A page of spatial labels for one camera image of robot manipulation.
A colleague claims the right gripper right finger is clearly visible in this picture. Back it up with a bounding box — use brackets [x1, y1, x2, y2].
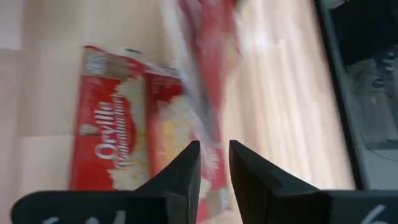
[229, 139, 398, 224]

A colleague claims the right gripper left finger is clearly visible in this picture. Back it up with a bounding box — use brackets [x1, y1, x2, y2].
[11, 140, 201, 224]

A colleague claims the red popcorn bag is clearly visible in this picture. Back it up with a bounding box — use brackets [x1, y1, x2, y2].
[68, 44, 190, 193]
[160, 0, 245, 224]

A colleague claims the person's shoe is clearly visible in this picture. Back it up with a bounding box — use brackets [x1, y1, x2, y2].
[353, 46, 398, 100]

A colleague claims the black aluminium table frame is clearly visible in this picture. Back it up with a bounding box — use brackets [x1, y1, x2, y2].
[313, 0, 371, 191]

